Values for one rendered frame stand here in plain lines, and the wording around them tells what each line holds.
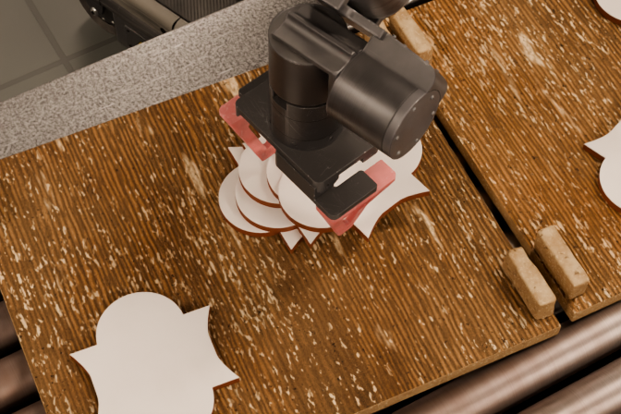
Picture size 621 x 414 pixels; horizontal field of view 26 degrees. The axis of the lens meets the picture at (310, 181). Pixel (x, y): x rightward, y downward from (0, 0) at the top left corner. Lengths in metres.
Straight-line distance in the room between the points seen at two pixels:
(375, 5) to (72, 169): 0.36
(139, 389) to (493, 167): 0.37
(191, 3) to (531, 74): 1.06
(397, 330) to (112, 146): 0.31
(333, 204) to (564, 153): 0.28
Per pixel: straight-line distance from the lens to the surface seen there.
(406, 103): 0.91
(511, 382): 1.12
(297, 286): 1.13
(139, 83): 1.28
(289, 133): 1.01
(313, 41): 0.95
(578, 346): 1.14
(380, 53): 0.94
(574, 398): 1.12
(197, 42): 1.30
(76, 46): 2.51
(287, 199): 1.12
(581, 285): 1.12
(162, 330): 1.10
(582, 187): 1.20
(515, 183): 1.19
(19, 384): 1.14
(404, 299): 1.12
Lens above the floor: 1.92
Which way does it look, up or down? 57 degrees down
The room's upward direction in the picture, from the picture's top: straight up
